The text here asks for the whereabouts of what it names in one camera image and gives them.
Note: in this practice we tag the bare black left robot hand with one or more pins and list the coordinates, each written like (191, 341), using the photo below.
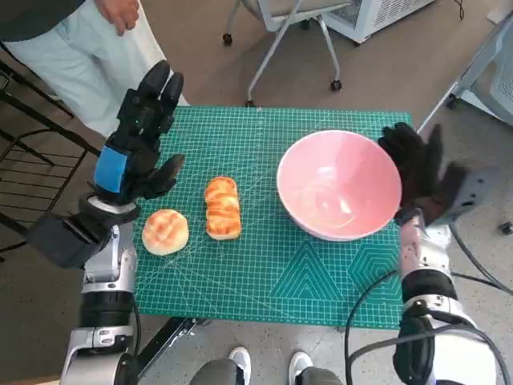
(140, 120)

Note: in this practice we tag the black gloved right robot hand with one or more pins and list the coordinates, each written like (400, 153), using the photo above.
(417, 168)

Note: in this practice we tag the pink bowl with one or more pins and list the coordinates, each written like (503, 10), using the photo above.
(340, 172)

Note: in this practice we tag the round toy bread bun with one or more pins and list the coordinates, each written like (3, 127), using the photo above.
(165, 232)

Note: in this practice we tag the long toy bread loaf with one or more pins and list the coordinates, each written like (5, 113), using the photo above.
(223, 208)

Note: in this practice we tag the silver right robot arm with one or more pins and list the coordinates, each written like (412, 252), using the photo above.
(435, 248)

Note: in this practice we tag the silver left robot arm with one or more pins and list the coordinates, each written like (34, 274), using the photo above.
(112, 260)

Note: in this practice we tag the person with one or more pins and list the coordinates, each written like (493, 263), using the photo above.
(80, 68)

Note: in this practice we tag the person's hand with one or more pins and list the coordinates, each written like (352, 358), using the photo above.
(120, 14)

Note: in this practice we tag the green cutting mat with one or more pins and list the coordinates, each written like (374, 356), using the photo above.
(260, 140)

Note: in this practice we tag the white metal cart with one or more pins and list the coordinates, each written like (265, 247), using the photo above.
(501, 80)

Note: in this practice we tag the white grilled appliance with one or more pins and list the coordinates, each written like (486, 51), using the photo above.
(380, 16)

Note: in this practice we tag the grey office chair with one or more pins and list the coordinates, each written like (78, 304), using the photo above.
(288, 10)

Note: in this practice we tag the person's foot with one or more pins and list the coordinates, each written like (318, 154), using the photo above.
(300, 363)
(240, 361)

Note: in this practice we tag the person's leg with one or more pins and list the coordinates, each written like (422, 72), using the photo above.
(318, 377)
(216, 373)

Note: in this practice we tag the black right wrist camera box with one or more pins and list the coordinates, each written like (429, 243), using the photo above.
(473, 192)

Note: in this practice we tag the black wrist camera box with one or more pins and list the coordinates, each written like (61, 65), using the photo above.
(64, 240)
(473, 192)

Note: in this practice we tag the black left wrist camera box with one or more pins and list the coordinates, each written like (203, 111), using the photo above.
(64, 240)

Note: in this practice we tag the black metal table frame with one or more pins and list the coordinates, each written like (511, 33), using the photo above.
(168, 337)

